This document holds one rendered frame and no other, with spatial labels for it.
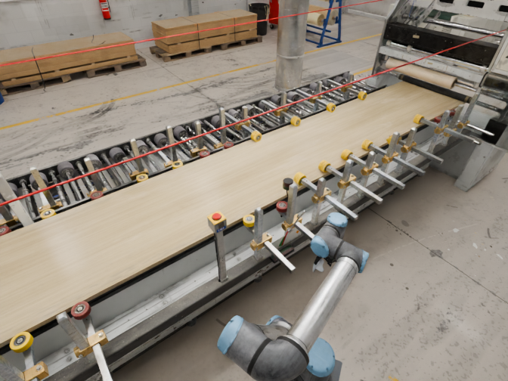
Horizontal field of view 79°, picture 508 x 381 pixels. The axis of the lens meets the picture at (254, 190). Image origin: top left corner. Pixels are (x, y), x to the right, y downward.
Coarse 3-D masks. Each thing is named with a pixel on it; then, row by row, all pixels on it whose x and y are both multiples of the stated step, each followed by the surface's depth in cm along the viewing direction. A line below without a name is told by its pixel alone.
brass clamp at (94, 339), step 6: (102, 330) 147; (90, 336) 144; (96, 336) 144; (102, 336) 144; (90, 342) 142; (96, 342) 142; (102, 342) 145; (78, 348) 140; (84, 348) 140; (90, 348) 142; (78, 354) 139; (84, 354) 141
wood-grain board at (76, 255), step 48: (384, 96) 335; (432, 96) 336; (240, 144) 260; (288, 144) 260; (336, 144) 261; (384, 144) 263; (144, 192) 213; (192, 192) 213; (240, 192) 214; (0, 240) 180; (48, 240) 180; (96, 240) 180; (144, 240) 180; (192, 240) 181; (0, 288) 156; (48, 288) 157; (96, 288) 157; (0, 336) 138
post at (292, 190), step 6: (294, 186) 176; (294, 192) 178; (288, 198) 184; (294, 198) 182; (288, 204) 186; (294, 204) 185; (288, 210) 189; (294, 210) 189; (288, 216) 192; (288, 222) 195
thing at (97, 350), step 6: (84, 318) 152; (90, 318) 152; (90, 324) 150; (90, 330) 148; (96, 348) 141; (96, 354) 140; (102, 354) 140; (102, 360) 138; (102, 366) 136; (102, 372) 134; (108, 372) 134; (108, 378) 132
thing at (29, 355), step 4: (32, 344) 143; (28, 348) 139; (32, 348) 140; (24, 352) 138; (28, 352) 138; (32, 352) 139; (24, 356) 137; (28, 356) 137; (32, 356) 137; (24, 360) 136; (28, 360) 136; (32, 360) 136; (28, 364) 134; (32, 364) 134; (28, 368) 133; (32, 380) 130; (36, 380) 130
